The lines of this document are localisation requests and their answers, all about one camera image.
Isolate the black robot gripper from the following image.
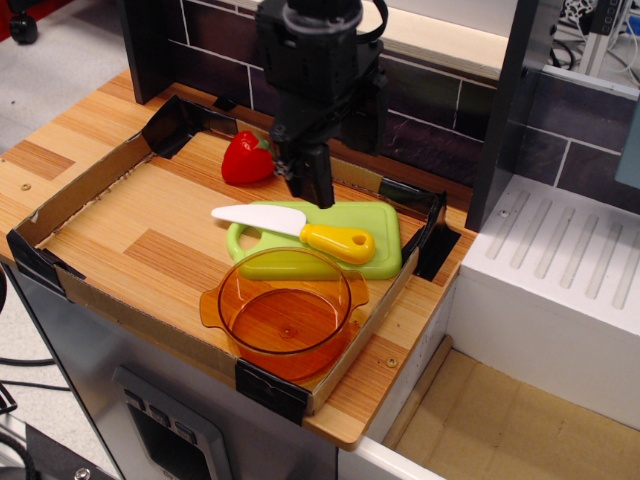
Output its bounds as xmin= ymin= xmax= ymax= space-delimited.
xmin=255 ymin=1 xmax=389 ymax=209

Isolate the white yellow toy knife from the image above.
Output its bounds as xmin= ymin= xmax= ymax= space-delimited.
xmin=211 ymin=204 xmax=376 ymax=265

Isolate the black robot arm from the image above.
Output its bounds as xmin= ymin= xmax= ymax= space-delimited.
xmin=255 ymin=1 xmax=388 ymax=209

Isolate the cardboard fence with black tape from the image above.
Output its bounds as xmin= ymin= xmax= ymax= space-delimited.
xmin=1 ymin=87 xmax=476 ymax=445

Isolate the red toy strawberry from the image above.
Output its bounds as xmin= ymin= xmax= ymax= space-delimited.
xmin=221 ymin=130 xmax=275 ymax=185

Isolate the orange transparent plastic pot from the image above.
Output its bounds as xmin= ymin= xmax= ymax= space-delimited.
xmin=200 ymin=248 xmax=369 ymax=382

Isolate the white toy sink drainboard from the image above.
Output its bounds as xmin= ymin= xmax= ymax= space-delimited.
xmin=448 ymin=176 xmax=639 ymax=428

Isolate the grey toy oven front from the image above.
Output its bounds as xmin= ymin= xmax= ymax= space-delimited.
xmin=4 ymin=266 xmax=338 ymax=479

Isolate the black caster wheel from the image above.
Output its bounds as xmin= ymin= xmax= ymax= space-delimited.
xmin=9 ymin=12 xmax=38 ymax=45

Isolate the dark grey vertical post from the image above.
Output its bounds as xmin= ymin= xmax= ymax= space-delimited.
xmin=466 ymin=1 xmax=562 ymax=232

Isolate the black floor cable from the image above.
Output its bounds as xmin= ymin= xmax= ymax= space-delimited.
xmin=0 ymin=357 xmax=71 ymax=392

